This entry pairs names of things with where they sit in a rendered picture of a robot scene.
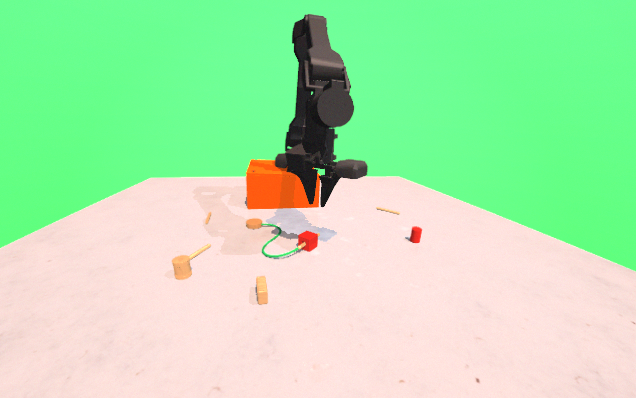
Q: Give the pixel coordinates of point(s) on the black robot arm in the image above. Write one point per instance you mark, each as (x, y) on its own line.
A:
(321, 70)

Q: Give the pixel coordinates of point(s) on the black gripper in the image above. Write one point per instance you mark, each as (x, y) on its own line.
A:
(334, 170)

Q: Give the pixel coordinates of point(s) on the orange round disc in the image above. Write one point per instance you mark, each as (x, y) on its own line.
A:
(253, 223)

